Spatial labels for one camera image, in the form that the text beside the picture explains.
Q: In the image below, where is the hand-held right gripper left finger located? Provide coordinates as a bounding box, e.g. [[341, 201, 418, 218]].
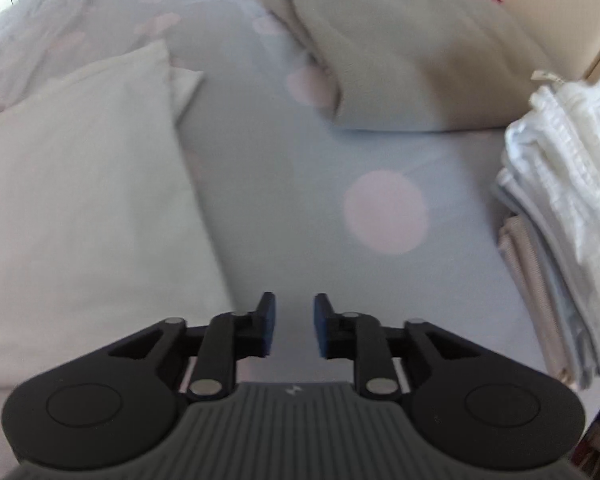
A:
[[107, 291, 277, 402]]

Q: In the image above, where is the grey pink-dotted bedsheet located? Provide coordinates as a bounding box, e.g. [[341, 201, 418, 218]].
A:
[[0, 0, 600, 411]]

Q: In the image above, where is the beige fleece blanket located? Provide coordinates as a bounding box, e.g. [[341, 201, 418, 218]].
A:
[[264, 0, 553, 134]]

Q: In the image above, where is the beige padded headboard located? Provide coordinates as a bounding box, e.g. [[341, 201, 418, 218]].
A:
[[480, 0, 600, 83]]

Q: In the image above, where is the light grey folded garment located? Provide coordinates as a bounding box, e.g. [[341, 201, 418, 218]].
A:
[[494, 167, 600, 386]]

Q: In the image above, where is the white textured folded garment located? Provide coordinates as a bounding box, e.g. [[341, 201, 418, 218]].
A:
[[502, 70, 600, 378]]

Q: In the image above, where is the light blue folded garment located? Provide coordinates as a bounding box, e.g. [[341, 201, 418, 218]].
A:
[[510, 212, 600, 392]]

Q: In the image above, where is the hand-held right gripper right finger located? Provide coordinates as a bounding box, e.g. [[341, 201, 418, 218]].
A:
[[314, 292, 482, 402]]

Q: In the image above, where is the beige ribbed folded garment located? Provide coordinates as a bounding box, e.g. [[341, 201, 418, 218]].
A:
[[496, 215, 583, 390]]

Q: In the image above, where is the white shirt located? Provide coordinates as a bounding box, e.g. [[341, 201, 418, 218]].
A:
[[0, 39, 237, 392]]

